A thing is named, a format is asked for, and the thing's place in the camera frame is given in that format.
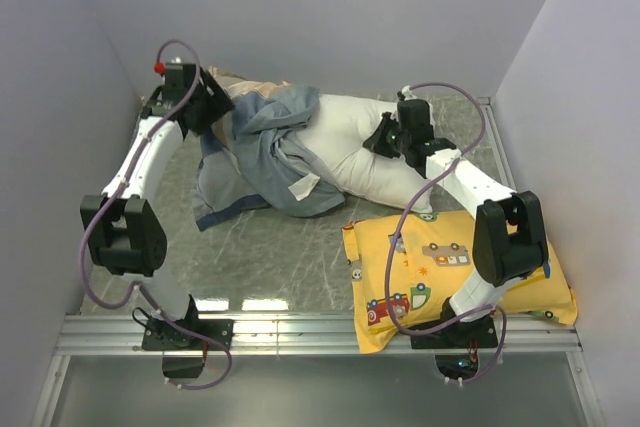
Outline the yellow cartoon vehicle pillow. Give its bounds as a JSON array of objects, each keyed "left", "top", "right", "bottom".
[{"left": 341, "top": 209, "right": 579, "bottom": 354}]

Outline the black box under left base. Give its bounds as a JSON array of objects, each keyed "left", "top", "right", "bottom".
[{"left": 161, "top": 356, "right": 205, "bottom": 380}]

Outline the aluminium right side rail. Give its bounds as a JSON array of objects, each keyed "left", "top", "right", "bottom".
[{"left": 478, "top": 97, "right": 516, "bottom": 189}]

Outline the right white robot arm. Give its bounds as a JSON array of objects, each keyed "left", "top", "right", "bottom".
[{"left": 363, "top": 98, "right": 550, "bottom": 347}]

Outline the blue plaid pillowcase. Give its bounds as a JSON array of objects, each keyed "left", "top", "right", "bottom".
[{"left": 192, "top": 67, "right": 345, "bottom": 232}]

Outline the aluminium front rail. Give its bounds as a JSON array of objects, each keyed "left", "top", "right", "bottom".
[{"left": 54, "top": 312, "right": 582, "bottom": 356}]

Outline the white pillow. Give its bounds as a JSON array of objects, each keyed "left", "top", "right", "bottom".
[{"left": 296, "top": 94, "right": 426, "bottom": 209}]

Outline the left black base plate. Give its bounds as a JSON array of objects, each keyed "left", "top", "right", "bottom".
[{"left": 141, "top": 319, "right": 234, "bottom": 351}]

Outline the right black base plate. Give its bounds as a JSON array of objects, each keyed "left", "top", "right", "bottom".
[{"left": 411, "top": 314, "right": 498, "bottom": 350}]

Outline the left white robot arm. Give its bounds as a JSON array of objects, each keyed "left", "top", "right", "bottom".
[{"left": 79, "top": 61, "right": 233, "bottom": 349}]

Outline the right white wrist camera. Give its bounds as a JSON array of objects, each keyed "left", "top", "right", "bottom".
[{"left": 397, "top": 85, "right": 418, "bottom": 102}]

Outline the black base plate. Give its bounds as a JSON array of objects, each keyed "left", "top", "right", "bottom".
[
  {"left": 411, "top": 314, "right": 498, "bottom": 350},
  {"left": 141, "top": 319, "right": 234, "bottom": 351}
]

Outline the aluminium rail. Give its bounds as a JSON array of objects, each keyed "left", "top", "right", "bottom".
[
  {"left": 478, "top": 97, "right": 516, "bottom": 189},
  {"left": 54, "top": 312, "right": 582, "bottom": 356}
]

